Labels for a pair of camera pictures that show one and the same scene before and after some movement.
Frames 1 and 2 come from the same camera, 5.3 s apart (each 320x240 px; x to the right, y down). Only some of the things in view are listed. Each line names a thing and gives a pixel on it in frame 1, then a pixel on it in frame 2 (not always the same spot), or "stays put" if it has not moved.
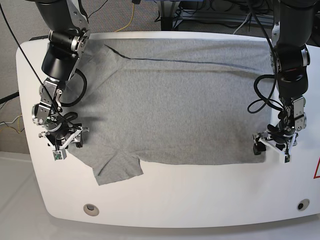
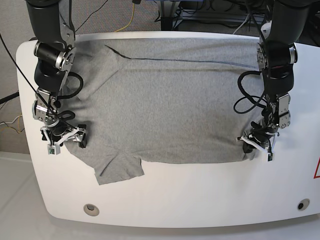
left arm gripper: [283, 139] -> [262, 135]
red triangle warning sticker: [317, 173] stays put
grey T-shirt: [169, 102] stays put
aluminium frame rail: [225, 17] stays put
